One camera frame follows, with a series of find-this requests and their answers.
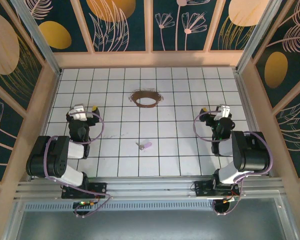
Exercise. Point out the key with purple cover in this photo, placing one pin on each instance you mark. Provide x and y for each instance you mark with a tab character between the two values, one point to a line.
147	144

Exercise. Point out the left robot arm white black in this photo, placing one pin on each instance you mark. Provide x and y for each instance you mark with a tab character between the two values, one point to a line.
47	155

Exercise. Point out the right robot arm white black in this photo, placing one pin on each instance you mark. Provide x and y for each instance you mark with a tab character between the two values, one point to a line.
252	155

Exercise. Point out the small circuit board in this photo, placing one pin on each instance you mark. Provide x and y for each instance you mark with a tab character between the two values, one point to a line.
231	199
83	203

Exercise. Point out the grey sheet metal panel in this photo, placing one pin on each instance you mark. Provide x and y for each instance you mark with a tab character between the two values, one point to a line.
150	225

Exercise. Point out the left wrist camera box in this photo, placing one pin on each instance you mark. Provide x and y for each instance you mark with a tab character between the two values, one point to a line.
77	113

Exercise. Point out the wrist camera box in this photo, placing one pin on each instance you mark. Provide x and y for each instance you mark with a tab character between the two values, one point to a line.
223	112
77	113

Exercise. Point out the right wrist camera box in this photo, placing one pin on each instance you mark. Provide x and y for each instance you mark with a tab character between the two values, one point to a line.
223	112

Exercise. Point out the aluminium side rail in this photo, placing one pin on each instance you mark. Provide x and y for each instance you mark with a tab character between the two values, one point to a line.
250	120

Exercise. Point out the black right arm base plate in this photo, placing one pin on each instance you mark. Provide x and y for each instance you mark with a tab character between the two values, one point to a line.
202	187

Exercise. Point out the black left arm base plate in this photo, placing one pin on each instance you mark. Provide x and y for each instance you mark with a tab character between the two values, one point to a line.
100	188

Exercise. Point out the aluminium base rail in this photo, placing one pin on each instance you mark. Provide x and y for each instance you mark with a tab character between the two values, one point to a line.
150	186

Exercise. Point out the aluminium frame post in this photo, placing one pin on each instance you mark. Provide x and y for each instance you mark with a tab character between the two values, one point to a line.
35	32
255	32

